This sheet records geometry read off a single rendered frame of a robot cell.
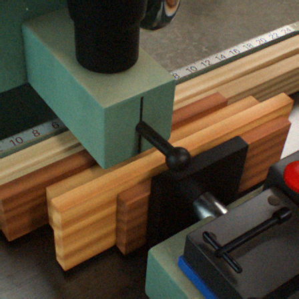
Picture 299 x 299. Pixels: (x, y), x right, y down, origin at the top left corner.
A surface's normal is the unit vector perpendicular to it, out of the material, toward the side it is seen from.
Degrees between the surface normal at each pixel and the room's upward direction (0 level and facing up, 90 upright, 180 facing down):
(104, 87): 0
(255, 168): 90
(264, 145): 90
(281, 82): 90
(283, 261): 0
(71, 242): 90
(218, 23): 0
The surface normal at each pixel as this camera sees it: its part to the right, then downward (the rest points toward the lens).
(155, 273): -0.81, 0.38
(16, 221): 0.58, 0.60
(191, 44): 0.05, -0.70
